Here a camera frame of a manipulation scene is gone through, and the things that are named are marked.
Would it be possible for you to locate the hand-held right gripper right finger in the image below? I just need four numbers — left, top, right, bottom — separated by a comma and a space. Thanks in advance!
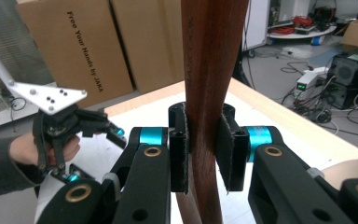
214, 103, 252, 193

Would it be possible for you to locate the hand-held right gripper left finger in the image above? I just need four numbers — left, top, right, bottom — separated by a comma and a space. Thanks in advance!
168, 102, 190, 194

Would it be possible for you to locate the brown wooden spoon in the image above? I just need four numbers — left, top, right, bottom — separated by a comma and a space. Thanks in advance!
175, 0, 250, 224

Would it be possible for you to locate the tall cardboard box text print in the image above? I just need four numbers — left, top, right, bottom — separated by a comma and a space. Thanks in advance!
15, 0, 135, 110

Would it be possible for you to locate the white floor device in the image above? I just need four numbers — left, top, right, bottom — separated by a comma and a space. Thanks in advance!
0, 83, 29, 133

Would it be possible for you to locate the white grid mat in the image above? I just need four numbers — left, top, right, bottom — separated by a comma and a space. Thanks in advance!
35, 91, 358, 224

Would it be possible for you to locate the tall plain cardboard box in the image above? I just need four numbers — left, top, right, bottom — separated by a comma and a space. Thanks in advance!
110, 0, 186, 95

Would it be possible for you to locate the grey ribbed panel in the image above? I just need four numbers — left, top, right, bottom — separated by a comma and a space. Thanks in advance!
0, 0, 54, 91

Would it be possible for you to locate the white device green display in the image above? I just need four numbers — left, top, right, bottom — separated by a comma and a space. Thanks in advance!
295, 73, 319, 100

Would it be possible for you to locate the white power strip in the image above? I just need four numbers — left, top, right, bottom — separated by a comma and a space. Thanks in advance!
302, 65, 330, 76

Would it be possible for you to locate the white cabinet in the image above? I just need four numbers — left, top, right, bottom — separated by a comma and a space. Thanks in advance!
241, 0, 271, 51

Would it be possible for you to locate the white round table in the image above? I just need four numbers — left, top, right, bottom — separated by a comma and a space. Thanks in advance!
266, 15, 338, 40

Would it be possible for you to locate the black computer tower green label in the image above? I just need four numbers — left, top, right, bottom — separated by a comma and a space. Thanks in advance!
326, 41, 358, 89

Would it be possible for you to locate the tangle of black floor cables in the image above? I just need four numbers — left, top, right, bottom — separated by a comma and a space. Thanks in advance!
279, 59, 358, 138

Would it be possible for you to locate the red cable coil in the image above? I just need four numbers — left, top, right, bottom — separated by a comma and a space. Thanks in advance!
272, 15, 315, 35

